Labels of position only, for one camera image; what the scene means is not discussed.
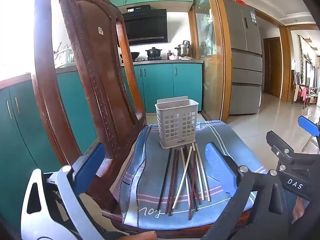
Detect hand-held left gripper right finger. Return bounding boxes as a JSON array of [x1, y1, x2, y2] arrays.
[[200, 142, 297, 240]]

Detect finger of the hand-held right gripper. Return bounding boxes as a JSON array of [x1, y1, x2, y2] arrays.
[[266, 131, 320, 201], [298, 116, 320, 140]]

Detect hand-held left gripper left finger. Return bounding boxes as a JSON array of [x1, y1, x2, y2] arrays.
[[21, 142, 107, 240]]

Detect white chopstick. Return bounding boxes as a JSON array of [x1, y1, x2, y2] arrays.
[[172, 146, 193, 209], [194, 143, 211, 202], [180, 147, 192, 204], [191, 143, 205, 202]]

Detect white plastic utensil basket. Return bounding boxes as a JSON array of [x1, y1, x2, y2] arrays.
[[155, 96, 199, 149]]

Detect person's right hand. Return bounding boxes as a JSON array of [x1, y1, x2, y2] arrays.
[[291, 196, 307, 224]]

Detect clothes on drying rack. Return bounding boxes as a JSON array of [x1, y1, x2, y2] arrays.
[[291, 70, 320, 108]]

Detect blue striped cloth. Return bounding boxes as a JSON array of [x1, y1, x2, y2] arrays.
[[119, 120, 268, 230]]

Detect brown wooden door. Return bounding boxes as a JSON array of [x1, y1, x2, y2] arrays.
[[263, 37, 282, 98]]

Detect teal base cabinets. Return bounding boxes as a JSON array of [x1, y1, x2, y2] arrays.
[[120, 62, 203, 114], [0, 70, 98, 228]]

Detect carved wooden chair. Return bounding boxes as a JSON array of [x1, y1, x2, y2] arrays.
[[31, 0, 253, 239]]

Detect silver refrigerator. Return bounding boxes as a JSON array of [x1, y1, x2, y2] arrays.
[[222, 0, 263, 115]]

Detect white dish rack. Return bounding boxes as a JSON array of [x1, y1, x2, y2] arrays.
[[54, 42, 75, 68]]

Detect large stainless steel pot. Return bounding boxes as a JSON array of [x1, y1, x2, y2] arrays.
[[175, 44, 193, 57]]

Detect wood framed glass door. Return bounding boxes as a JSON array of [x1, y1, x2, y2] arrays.
[[189, 0, 230, 122]]

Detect black cooking pot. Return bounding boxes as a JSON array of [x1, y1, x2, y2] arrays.
[[146, 47, 163, 58]]

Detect black range hood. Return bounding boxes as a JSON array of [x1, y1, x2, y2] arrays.
[[121, 5, 168, 46]]

